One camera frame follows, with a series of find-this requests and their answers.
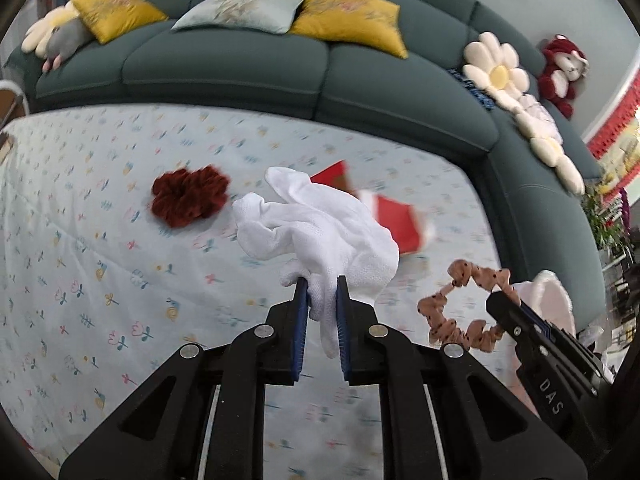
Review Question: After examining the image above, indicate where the potted green plant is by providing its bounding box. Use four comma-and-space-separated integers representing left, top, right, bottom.
582, 180, 631, 256

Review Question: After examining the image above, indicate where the blue patterned scrunchie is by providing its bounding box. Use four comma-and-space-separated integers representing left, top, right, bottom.
450, 70, 496, 110

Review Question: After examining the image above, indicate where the grey plush toy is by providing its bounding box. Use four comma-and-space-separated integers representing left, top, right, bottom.
42, 19, 93, 72

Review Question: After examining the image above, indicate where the floral tablecloth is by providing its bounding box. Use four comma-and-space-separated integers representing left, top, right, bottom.
0, 102, 503, 480

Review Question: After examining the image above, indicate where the light blue embroidered cushion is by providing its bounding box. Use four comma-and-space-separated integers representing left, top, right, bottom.
171, 0, 307, 35

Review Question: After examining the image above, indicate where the red bear plush toy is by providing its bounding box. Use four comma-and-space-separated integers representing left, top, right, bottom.
537, 34, 590, 120

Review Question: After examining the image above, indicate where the teal corner sofa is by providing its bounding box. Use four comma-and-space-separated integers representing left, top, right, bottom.
5, 0, 606, 331

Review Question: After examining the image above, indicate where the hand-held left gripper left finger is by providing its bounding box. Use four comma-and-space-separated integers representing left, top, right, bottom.
59, 277, 311, 480

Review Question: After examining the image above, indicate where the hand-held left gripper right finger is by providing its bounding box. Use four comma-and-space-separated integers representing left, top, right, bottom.
336, 275, 588, 480

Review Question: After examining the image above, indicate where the red fringed wall decoration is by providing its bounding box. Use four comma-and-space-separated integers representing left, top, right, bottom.
587, 75, 640, 161

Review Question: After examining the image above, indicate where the brown dotted scrunchie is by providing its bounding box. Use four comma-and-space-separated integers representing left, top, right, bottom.
417, 259, 513, 351

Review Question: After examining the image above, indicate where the purple orchid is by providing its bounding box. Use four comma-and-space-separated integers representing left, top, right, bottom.
617, 187, 633, 241

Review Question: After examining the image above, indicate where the dark red scrunchie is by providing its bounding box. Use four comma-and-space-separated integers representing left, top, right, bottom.
151, 164, 232, 228

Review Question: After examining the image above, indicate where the white knit glove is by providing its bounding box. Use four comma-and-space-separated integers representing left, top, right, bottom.
232, 166, 401, 359

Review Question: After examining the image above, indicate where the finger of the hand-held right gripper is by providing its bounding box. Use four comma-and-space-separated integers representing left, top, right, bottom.
486, 291, 546, 361
522, 306, 601, 376

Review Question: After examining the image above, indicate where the yellow embroidered cushion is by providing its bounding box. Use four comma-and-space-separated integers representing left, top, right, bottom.
72, 0, 168, 44
289, 0, 408, 59

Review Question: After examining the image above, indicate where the red card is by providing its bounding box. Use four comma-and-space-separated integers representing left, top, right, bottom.
310, 160, 353, 193

